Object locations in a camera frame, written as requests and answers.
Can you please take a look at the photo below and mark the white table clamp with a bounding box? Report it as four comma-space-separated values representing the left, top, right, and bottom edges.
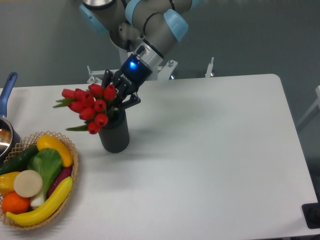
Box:
204, 57, 215, 78

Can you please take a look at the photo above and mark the red tulip bouquet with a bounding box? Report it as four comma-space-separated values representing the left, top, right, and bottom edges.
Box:
53, 83, 119, 135

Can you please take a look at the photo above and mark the blue handled saucepan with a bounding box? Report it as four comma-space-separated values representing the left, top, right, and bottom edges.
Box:
0, 72, 21, 165

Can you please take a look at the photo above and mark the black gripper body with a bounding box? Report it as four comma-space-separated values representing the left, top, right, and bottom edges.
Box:
113, 55, 153, 97

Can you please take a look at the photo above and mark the woven wicker basket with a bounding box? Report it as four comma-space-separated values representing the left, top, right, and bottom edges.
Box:
0, 131, 79, 230

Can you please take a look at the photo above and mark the white frame at right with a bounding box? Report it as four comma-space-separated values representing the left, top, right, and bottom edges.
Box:
296, 85, 320, 134

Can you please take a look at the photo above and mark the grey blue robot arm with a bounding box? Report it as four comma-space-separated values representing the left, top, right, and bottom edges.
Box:
79, 0, 200, 109

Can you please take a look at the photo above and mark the dark green cucumber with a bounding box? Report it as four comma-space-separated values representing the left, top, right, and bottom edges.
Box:
0, 145, 39, 175

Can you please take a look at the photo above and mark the black box at table edge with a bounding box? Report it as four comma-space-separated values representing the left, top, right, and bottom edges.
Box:
301, 202, 320, 229

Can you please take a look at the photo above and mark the yellow bell pepper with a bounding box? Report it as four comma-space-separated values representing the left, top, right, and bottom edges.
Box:
0, 171, 20, 196

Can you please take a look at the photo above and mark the orange fruit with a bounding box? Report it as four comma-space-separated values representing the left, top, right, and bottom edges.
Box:
1, 192, 30, 215

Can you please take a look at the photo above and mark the green bok choy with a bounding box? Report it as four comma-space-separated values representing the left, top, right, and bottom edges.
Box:
27, 148, 62, 209

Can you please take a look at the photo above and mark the dark grey ribbed vase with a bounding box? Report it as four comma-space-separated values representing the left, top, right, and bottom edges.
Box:
98, 109, 130, 153

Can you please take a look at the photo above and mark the purple eggplant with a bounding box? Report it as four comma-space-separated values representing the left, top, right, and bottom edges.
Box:
47, 167, 72, 198

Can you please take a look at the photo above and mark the yellow banana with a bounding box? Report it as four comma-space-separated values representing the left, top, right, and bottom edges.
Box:
5, 176, 73, 227

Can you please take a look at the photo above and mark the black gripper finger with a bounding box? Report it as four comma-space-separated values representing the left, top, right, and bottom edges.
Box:
101, 69, 115, 88
113, 92, 141, 110

